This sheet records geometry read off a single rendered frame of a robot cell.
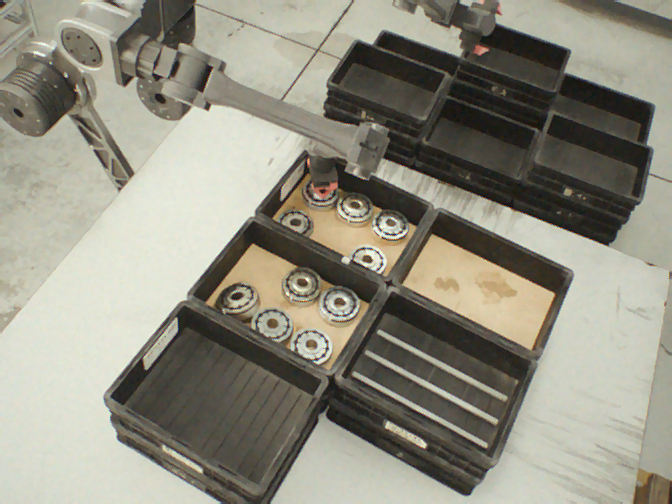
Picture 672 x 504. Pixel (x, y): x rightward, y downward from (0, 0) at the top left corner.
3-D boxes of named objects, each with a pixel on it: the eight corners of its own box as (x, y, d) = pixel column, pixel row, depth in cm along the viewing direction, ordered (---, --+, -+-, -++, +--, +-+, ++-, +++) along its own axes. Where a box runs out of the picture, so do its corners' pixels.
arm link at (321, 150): (370, 121, 145) (350, 172, 146) (395, 132, 147) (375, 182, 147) (315, 117, 185) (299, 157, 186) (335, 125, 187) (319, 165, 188)
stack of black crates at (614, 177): (495, 237, 297) (531, 161, 261) (513, 187, 314) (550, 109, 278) (591, 275, 291) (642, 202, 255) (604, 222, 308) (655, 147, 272)
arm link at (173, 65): (156, 42, 140) (146, 69, 140) (203, 61, 138) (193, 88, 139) (174, 54, 149) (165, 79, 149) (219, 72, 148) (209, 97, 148)
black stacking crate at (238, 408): (107, 421, 165) (100, 400, 156) (185, 323, 182) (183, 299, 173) (258, 512, 157) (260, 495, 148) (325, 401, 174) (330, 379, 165)
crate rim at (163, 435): (100, 404, 157) (98, 399, 155) (183, 302, 174) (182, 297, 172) (260, 499, 149) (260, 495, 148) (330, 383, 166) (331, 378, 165)
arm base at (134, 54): (140, 61, 151) (134, 12, 141) (175, 75, 150) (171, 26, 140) (116, 86, 146) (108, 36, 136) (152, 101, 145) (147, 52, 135)
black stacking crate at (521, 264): (382, 308, 191) (389, 284, 182) (427, 232, 208) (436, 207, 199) (523, 381, 183) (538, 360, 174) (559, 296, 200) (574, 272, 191)
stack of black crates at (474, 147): (403, 199, 303) (420, 141, 275) (426, 153, 320) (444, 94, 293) (494, 236, 297) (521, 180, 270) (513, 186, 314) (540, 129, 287)
